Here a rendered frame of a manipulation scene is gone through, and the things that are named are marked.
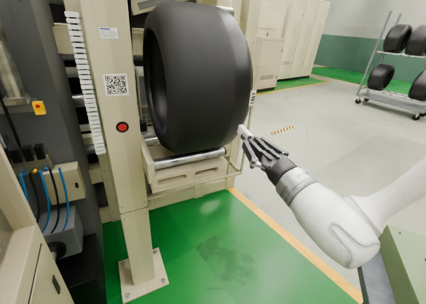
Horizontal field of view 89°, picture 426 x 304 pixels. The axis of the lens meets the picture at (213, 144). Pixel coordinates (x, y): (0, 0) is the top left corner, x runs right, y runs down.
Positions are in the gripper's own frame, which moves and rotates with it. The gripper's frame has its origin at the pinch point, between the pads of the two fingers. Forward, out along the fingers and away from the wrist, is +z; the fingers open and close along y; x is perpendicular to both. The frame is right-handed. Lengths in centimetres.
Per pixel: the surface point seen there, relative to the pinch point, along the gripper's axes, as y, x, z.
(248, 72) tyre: -7.6, -14.0, 15.5
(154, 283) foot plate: 28, 115, 13
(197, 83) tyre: 11.8, -11.5, 13.7
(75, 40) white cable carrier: 43, -17, 36
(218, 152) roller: -5.6, 25.6, 21.6
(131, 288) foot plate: 41, 116, 16
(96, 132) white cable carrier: 42, 14, 32
